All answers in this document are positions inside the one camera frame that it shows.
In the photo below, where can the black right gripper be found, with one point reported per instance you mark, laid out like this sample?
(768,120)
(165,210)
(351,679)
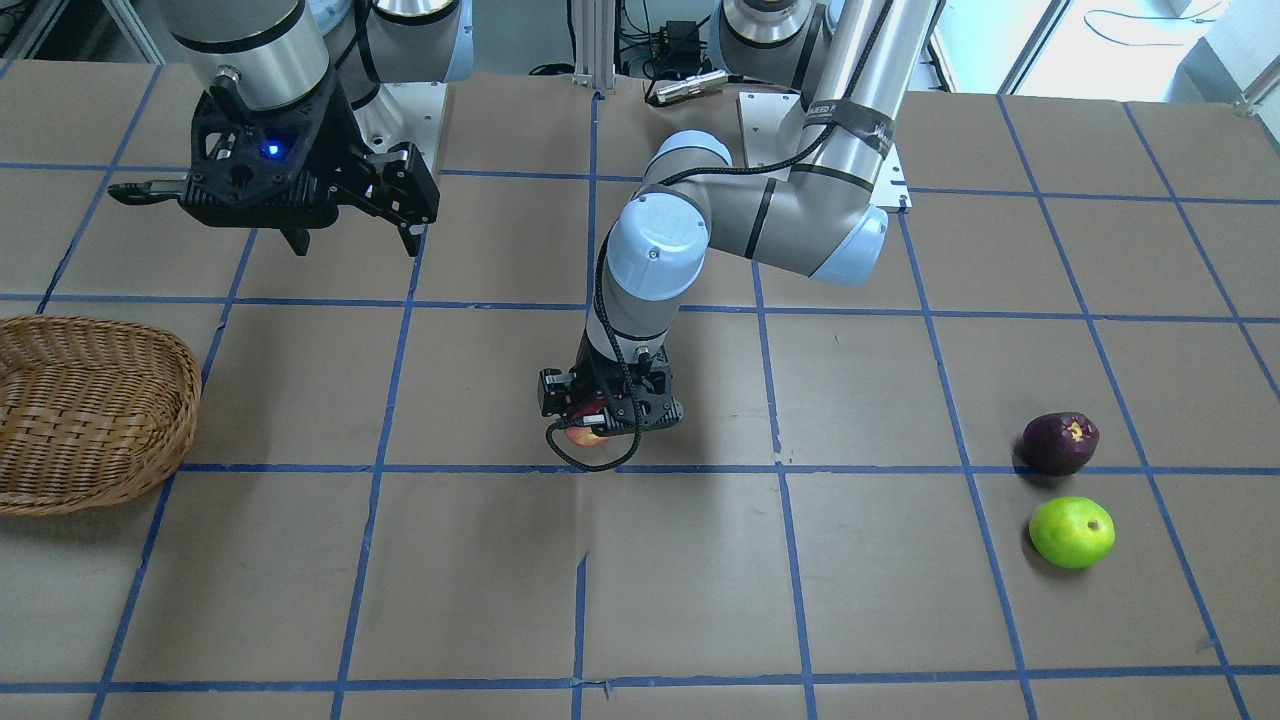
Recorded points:
(352,137)

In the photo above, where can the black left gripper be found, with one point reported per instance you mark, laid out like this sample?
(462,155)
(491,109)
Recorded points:
(556,392)

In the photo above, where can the red apple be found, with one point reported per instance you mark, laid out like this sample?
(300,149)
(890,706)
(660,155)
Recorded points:
(582,434)

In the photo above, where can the dark purple apple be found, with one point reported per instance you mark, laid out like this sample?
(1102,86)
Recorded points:
(1058,444)

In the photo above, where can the green apple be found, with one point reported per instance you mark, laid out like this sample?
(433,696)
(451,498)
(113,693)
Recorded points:
(1072,532)

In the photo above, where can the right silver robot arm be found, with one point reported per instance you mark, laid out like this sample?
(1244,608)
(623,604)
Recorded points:
(279,50)

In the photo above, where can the woven wicker basket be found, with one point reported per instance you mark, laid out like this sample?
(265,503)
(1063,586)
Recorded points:
(93,412)

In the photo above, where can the metal connector plug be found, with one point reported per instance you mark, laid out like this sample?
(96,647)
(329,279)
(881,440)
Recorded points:
(688,88)

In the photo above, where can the black power adapter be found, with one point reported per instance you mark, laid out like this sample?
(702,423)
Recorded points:
(679,42)

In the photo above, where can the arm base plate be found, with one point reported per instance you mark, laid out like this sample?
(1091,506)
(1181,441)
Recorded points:
(397,113)
(770,128)

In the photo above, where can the aluminium frame post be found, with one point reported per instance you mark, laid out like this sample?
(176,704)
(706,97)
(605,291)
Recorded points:
(594,36)

